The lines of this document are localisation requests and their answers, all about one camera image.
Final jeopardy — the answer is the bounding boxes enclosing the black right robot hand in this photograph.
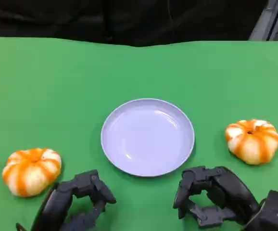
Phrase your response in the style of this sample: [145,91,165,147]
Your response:
[173,165,260,228]

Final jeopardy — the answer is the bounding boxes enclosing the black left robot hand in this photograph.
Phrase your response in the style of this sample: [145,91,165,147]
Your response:
[30,169,117,231]

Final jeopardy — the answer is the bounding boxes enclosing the orange and white bread roll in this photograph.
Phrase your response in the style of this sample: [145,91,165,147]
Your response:
[225,119,278,166]
[1,147,62,198]

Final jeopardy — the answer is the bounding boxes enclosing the lilac plate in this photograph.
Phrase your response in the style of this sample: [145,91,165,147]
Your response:
[101,98,195,178]

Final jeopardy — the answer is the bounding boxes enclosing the green table cloth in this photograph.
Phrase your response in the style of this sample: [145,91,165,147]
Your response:
[0,36,278,231]

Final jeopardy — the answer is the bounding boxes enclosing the black hanging cloth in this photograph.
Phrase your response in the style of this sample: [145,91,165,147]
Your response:
[0,0,269,48]

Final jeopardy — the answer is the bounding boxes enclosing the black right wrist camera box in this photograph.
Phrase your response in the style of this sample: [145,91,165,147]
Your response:
[243,190,278,231]

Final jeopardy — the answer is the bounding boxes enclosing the grey metal frame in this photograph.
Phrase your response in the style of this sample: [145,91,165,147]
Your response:
[248,0,278,41]

